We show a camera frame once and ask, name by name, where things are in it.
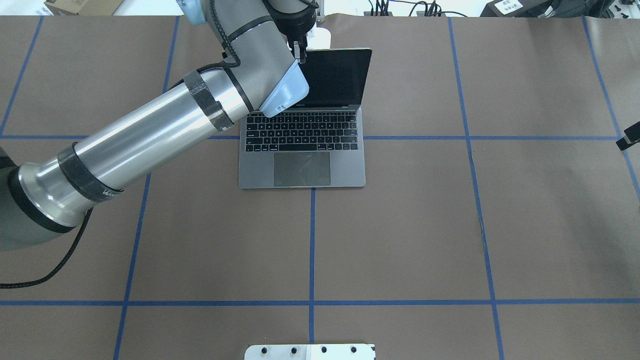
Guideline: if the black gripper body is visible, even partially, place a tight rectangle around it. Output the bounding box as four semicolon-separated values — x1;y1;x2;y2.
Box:
263;0;320;46

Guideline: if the grey laptop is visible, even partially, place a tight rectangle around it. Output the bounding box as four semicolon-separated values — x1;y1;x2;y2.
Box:
238;48;373;189

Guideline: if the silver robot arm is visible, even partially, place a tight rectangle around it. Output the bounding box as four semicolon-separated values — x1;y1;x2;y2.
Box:
0;0;319;251

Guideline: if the black box with label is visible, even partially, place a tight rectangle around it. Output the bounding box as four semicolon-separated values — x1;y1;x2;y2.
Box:
480;0;598;18

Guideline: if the cardboard box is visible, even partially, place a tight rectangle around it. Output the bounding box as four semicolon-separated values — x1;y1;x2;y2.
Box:
43;0;124;16

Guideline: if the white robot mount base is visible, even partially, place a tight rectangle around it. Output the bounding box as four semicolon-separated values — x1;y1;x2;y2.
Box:
243;343;377;360

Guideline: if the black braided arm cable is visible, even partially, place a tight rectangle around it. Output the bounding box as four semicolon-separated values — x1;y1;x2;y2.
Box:
0;207;94;290

